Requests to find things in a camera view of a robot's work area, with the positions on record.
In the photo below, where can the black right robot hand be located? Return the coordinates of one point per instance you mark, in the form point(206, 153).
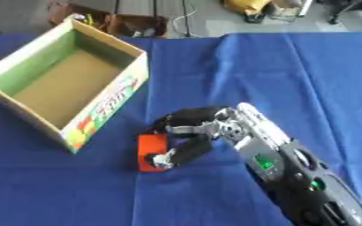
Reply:
point(190, 117)

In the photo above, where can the orange rectangular block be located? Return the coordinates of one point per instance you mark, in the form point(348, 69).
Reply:
point(152, 147)

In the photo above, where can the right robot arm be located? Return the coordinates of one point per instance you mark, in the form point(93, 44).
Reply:
point(282, 164)

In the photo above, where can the open cardboard box green inside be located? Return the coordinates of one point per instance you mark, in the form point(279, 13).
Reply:
point(65, 85)

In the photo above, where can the black tripod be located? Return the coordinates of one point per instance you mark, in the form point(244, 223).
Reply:
point(153, 11)

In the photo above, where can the yellow bag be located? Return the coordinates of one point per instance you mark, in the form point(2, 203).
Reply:
point(246, 6)

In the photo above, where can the black office chair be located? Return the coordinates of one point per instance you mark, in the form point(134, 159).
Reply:
point(351, 10)

